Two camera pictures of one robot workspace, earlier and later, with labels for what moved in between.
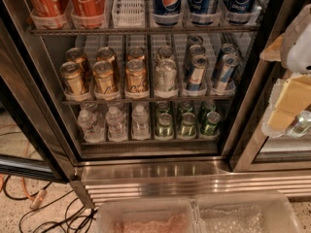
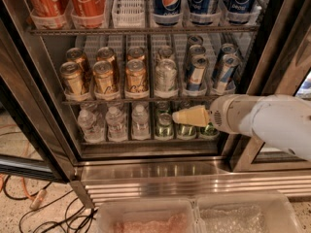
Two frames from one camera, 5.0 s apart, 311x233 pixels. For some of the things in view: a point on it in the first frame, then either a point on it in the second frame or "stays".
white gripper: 297,50 → 221,115
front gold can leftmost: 71,74 stays
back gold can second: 108,53 stays
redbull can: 192,50 stays
